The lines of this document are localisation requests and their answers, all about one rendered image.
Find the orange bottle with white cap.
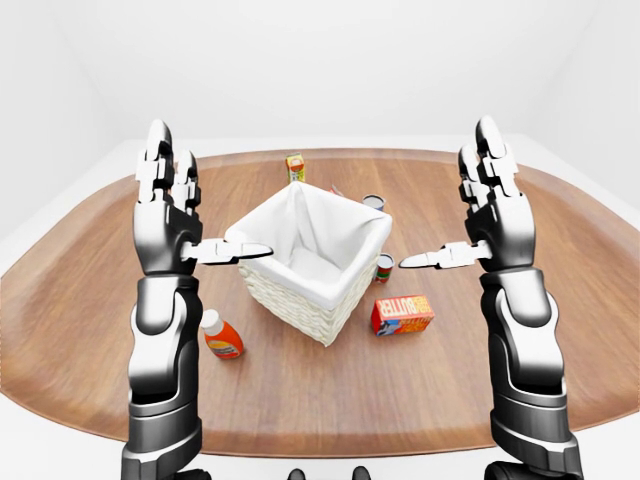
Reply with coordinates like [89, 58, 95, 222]
[199, 308, 246, 361]

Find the tin with red green label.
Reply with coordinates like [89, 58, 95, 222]
[374, 253, 396, 285]

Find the red orange butter box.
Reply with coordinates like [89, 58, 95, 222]
[370, 294, 436, 338]

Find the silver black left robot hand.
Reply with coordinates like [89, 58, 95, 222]
[132, 118, 275, 277]

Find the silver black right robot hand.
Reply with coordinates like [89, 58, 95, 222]
[398, 115, 538, 275]

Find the white woven lined basket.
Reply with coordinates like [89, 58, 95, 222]
[224, 180, 394, 348]

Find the yellow green juice carton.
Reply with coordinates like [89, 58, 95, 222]
[285, 151, 307, 185]

